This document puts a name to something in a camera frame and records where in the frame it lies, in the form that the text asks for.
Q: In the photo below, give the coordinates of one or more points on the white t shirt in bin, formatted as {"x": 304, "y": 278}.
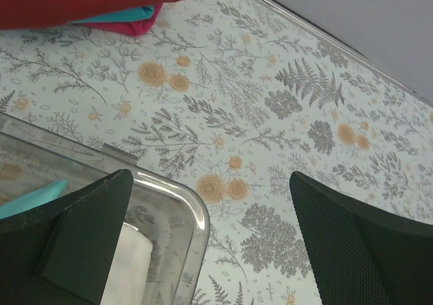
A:
{"x": 128, "y": 273}

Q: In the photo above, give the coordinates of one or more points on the floral patterned table mat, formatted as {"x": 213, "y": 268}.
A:
{"x": 229, "y": 98}

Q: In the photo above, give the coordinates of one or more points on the folded pink t shirt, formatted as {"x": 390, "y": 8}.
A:
{"x": 133, "y": 29}

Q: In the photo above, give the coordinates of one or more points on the light teal t shirt in bin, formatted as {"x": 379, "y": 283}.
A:
{"x": 34, "y": 199}

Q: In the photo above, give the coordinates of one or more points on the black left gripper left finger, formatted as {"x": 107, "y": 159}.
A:
{"x": 61, "y": 252}

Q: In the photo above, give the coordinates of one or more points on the folded teal t shirt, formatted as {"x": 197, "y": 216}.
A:
{"x": 127, "y": 15}

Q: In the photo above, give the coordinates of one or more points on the clear plastic bin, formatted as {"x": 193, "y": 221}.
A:
{"x": 169, "y": 214}

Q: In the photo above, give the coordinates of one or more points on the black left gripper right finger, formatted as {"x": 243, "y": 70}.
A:
{"x": 361, "y": 254}

